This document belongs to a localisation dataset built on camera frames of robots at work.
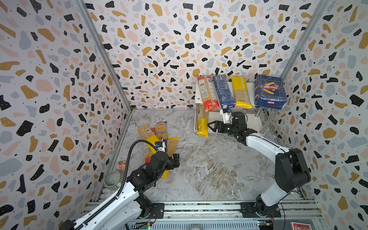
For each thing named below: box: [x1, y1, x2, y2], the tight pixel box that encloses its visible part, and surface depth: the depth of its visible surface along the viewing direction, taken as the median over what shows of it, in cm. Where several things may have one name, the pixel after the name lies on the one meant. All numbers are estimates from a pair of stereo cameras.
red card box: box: [289, 221, 313, 230], surface depth 70 cm
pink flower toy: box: [117, 160, 131, 171], surface depth 89 cm
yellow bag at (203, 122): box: [196, 105, 210, 138], surface depth 99 cm
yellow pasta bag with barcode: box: [136, 123, 161, 155], surface depth 102 cm
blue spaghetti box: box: [212, 75, 237, 109], surface depth 78 cm
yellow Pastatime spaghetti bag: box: [230, 75, 253, 109], surface depth 81 cm
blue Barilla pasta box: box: [253, 74, 288, 110], surface depth 76 cm
